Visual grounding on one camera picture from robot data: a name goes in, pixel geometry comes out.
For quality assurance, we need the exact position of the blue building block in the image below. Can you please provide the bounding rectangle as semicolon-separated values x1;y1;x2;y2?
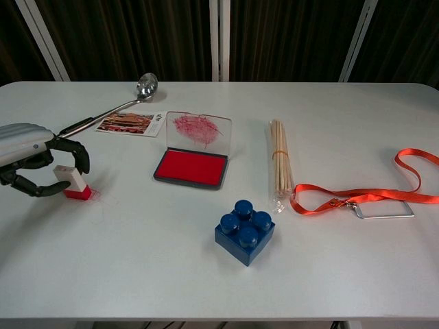
214;199;276;267

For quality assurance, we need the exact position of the photo postcard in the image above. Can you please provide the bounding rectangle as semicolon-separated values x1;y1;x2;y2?
95;110;169;138

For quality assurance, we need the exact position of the white frame post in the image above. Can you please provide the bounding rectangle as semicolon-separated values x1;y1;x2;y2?
14;0;71;82
209;0;231;82
338;0;379;83

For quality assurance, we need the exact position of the white and red stamp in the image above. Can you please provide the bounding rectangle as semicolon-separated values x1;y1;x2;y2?
52;164;93;201

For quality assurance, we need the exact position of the clear badge holder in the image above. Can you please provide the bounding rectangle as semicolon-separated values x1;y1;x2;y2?
348;199;416;219

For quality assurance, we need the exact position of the steel ladle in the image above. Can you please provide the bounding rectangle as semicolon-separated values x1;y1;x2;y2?
56;72;159;139

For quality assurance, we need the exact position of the wooden stick bundle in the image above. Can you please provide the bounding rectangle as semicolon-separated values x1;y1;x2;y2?
267;118;296;214

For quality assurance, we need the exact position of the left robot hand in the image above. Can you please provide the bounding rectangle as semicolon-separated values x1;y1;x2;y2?
0;122;91;199

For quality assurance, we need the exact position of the red ink pad clear lid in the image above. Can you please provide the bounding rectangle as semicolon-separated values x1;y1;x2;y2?
152;110;235;192

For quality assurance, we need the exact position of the orange lanyard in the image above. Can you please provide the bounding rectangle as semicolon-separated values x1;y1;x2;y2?
289;147;439;218

